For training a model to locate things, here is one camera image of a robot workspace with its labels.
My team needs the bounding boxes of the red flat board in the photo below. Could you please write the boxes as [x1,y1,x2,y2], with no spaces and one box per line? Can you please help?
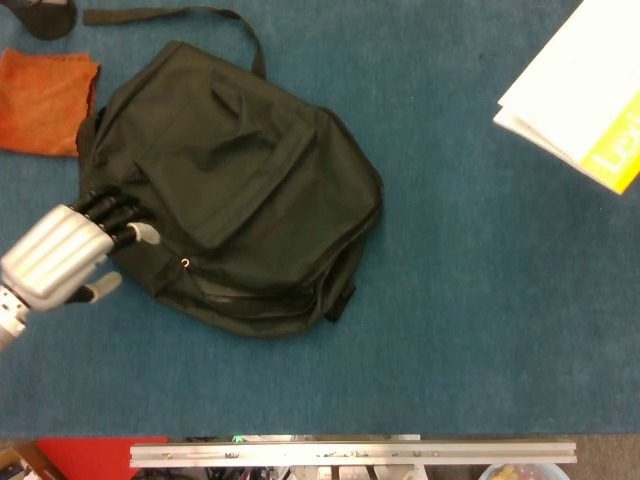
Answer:
[36,436,169,480]

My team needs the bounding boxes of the cardboard box with items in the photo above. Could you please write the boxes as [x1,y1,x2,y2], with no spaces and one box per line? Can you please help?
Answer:
[0,440,65,480]

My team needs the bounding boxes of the aluminium extrusion rail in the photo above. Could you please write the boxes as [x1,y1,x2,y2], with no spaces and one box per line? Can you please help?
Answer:
[129,440,578,469]

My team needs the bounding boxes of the white and yellow booklet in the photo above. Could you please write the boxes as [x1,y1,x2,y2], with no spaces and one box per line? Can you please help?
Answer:
[492,0,640,196]

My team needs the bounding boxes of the black fabric backpack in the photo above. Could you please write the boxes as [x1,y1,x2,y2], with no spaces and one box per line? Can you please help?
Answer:
[75,5,385,341]

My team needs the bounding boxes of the orange microfibre cloth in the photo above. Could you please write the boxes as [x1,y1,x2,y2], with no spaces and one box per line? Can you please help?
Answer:
[0,47,101,159]

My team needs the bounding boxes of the black round fabric object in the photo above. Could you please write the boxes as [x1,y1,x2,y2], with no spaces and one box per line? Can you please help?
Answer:
[10,0,78,41]

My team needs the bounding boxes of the light blue round container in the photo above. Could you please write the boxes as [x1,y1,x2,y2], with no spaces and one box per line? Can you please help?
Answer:
[478,463,568,480]

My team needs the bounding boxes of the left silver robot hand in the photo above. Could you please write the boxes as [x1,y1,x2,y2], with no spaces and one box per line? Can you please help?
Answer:
[0,188,162,313]

